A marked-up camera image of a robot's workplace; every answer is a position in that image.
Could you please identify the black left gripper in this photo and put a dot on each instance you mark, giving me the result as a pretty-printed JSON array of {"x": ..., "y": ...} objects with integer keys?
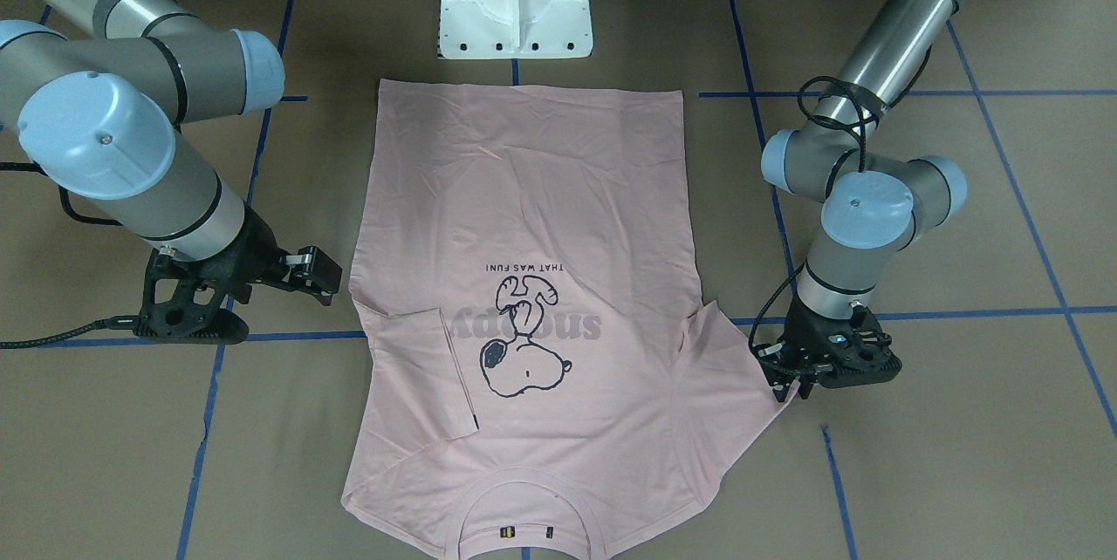
[{"x": 804, "y": 336}]

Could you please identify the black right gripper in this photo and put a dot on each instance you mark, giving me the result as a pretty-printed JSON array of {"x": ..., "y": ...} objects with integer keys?
[{"x": 250, "y": 252}]

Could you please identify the pink snoopy t-shirt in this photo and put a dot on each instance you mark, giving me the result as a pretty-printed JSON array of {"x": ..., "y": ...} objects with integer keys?
[{"x": 545, "y": 372}]

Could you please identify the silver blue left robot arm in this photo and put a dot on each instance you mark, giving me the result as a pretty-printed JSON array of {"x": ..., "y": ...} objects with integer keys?
[{"x": 871, "y": 206}]

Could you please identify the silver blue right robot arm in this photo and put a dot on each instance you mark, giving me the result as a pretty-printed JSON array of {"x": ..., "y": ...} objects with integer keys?
[{"x": 102, "y": 118}]

